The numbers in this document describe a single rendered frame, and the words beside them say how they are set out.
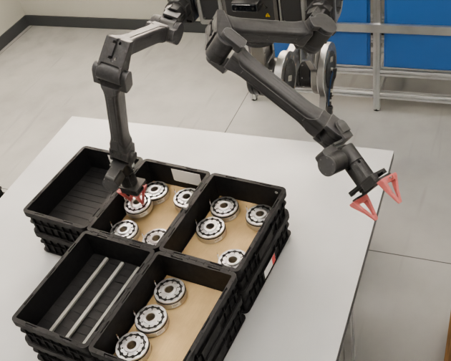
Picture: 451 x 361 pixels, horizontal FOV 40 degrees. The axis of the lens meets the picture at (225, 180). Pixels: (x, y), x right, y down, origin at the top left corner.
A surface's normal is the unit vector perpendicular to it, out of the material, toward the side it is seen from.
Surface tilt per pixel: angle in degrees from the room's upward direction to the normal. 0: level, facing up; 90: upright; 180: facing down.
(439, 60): 90
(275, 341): 0
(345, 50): 90
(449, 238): 0
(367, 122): 0
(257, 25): 41
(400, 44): 90
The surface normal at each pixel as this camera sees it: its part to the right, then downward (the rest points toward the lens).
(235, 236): -0.16, -0.74
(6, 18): 0.92, 0.13
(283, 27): 0.47, -0.45
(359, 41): -0.36, 0.66
